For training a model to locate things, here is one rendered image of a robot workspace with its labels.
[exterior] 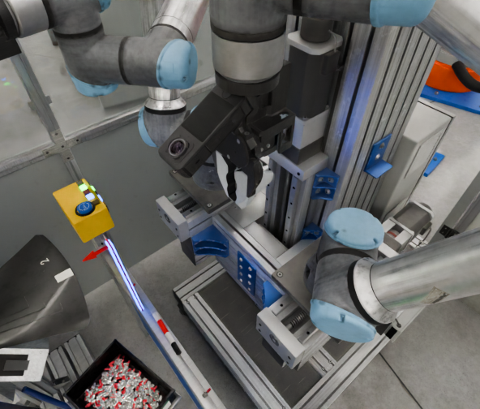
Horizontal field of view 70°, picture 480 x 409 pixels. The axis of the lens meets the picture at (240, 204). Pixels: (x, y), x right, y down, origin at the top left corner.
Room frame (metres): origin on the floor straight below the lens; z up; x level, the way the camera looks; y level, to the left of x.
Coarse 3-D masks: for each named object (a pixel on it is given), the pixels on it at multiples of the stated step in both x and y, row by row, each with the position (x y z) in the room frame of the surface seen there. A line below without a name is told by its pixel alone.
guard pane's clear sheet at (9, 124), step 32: (128, 0) 1.30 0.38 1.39; (128, 32) 1.28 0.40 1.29; (0, 64) 1.01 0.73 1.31; (32, 64) 1.06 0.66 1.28; (64, 64) 1.12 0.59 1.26; (0, 96) 0.98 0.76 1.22; (64, 96) 1.09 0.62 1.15; (128, 96) 1.24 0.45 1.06; (0, 128) 0.95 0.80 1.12; (32, 128) 1.00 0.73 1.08; (64, 128) 1.06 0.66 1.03; (0, 160) 0.91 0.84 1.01
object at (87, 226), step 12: (84, 180) 0.75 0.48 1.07; (60, 192) 0.70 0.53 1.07; (72, 192) 0.70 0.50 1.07; (60, 204) 0.65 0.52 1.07; (72, 204) 0.65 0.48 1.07; (72, 216) 0.61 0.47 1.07; (84, 216) 0.61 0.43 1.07; (96, 216) 0.62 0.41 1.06; (108, 216) 0.64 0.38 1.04; (84, 228) 0.59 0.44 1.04; (96, 228) 0.61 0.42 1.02; (108, 228) 0.63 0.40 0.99; (84, 240) 0.58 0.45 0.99
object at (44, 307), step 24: (48, 240) 0.43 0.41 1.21; (24, 264) 0.37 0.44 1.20; (0, 288) 0.32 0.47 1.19; (24, 288) 0.32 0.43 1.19; (48, 288) 0.33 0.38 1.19; (72, 288) 0.33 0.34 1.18; (0, 312) 0.28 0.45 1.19; (24, 312) 0.28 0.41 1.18; (48, 312) 0.28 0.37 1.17; (72, 312) 0.29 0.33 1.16; (0, 336) 0.24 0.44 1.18; (24, 336) 0.24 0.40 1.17; (48, 336) 0.24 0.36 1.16
